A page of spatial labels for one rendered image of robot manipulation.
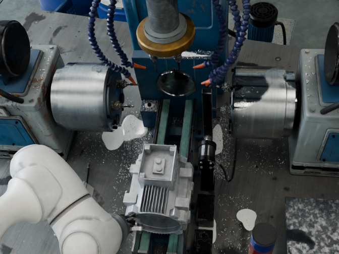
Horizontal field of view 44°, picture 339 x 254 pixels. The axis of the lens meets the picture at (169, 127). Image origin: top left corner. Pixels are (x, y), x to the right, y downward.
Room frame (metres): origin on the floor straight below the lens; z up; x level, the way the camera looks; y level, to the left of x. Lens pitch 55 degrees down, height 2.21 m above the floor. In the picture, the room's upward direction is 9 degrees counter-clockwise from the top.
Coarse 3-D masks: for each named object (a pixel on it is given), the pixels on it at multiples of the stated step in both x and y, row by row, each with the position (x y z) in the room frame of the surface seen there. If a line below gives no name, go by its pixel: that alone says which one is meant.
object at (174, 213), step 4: (140, 156) 0.71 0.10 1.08; (180, 156) 0.68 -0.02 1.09; (140, 160) 0.70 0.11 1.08; (180, 160) 0.67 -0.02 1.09; (184, 160) 0.67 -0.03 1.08; (184, 164) 0.66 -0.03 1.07; (128, 208) 0.54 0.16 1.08; (132, 208) 0.53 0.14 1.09; (136, 208) 0.54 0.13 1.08; (128, 212) 0.53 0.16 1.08; (132, 212) 0.52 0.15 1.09; (136, 212) 0.52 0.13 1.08; (172, 212) 0.50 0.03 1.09; (176, 212) 0.50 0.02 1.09; (172, 216) 0.49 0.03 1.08; (176, 216) 0.49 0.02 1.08; (176, 232) 0.49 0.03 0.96; (180, 232) 0.49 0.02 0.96
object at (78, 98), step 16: (80, 64) 1.09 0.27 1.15; (96, 64) 1.08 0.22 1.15; (64, 80) 1.01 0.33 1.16; (80, 80) 1.00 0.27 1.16; (96, 80) 0.99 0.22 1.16; (112, 80) 1.02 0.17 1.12; (64, 96) 0.96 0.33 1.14; (80, 96) 0.95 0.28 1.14; (96, 96) 0.94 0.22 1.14; (112, 96) 0.98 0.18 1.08; (64, 112) 0.93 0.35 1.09; (80, 112) 0.91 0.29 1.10; (96, 112) 0.90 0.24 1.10; (112, 112) 0.94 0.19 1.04; (80, 128) 0.91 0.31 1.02; (96, 128) 0.89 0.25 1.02; (112, 128) 0.91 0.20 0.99
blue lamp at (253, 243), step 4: (252, 240) 0.35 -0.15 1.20; (252, 244) 0.34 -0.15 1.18; (256, 244) 0.33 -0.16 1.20; (272, 244) 0.33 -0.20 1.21; (256, 248) 0.33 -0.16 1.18; (260, 248) 0.33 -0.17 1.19; (264, 248) 0.32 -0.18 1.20; (268, 248) 0.32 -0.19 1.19; (272, 248) 0.33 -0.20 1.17; (260, 252) 0.33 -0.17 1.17; (264, 252) 0.32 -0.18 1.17
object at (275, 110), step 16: (240, 80) 0.88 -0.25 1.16; (256, 80) 0.87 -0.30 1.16; (272, 80) 0.86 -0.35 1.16; (288, 80) 0.86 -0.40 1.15; (240, 96) 0.83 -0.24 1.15; (256, 96) 0.82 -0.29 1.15; (272, 96) 0.81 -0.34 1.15; (288, 96) 0.81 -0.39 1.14; (224, 112) 0.84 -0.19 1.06; (240, 112) 0.79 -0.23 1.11; (256, 112) 0.78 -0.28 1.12; (272, 112) 0.77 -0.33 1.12; (288, 112) 0.77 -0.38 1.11; (240, 128) 0.77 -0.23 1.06; (256, 128) 0.76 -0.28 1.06; (272, 128) 0.75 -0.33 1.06; (288, 128) 0.74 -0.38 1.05
